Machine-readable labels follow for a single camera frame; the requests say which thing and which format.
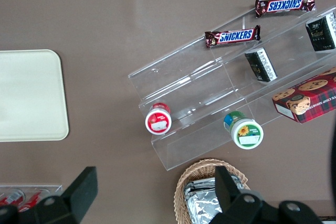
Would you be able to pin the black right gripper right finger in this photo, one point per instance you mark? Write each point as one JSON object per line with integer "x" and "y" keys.
{"x": 228, "y": 192}

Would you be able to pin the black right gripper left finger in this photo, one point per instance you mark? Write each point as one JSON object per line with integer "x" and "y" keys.
{"x": 78, "y": 190}

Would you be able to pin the light wicker basket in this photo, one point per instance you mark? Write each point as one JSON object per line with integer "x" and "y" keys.
{"x": 181, "y": 195}

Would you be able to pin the beige plastic tray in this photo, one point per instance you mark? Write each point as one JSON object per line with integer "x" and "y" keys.
{"x": 31, "y": 95}

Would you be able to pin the clear acrylic bottle rack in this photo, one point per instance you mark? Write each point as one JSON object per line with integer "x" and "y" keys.
{"x": 56, "y": 188}

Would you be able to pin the foil wrapped pack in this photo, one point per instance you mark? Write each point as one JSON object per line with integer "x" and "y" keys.
{"x": 199, "y": 186}
{"x": 202, "y": 209}

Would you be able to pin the red cola bottle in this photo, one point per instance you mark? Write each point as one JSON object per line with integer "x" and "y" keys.
{"x": 31, "y": 200}
{"x": 11, "y": 197}

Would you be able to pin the green lid snack cup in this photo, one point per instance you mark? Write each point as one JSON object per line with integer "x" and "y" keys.
{"x": 246, "y": 134}

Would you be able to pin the red lid snack cup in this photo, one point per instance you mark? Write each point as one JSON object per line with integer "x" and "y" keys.
{"x": 158, "y": 121}

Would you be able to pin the clear acrylic stepped shelf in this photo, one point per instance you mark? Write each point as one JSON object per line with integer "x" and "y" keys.
{"x": 178, "y": 82}

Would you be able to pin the red tartan cookie box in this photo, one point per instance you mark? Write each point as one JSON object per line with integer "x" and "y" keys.
{"x": 309, "y": 98}

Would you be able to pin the black tissue pack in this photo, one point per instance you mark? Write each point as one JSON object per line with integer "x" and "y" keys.
{"x": 261, "y": 65}
{"x": 321, "y": 35}

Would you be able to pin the Snickers chocolate bar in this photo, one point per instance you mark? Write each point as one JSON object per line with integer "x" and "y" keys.
{"x": 233, "y": 36}
{"x": 284, "y": 5}

